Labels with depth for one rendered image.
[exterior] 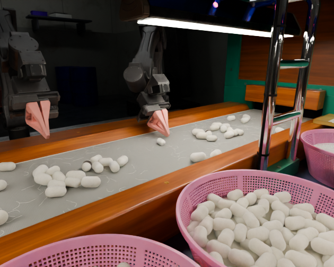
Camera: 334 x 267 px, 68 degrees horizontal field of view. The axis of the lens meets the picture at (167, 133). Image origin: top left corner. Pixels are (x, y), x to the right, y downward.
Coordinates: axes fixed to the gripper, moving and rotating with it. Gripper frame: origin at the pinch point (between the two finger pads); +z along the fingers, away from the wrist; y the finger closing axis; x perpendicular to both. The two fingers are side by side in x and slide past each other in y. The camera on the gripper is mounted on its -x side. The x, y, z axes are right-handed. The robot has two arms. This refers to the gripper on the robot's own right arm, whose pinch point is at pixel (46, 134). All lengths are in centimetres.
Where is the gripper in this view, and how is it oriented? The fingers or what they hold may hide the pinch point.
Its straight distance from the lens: 59.3
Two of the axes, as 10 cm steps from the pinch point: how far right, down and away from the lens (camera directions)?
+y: 7.6, -1.9, 6.2
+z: 4.9, 7.9, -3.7
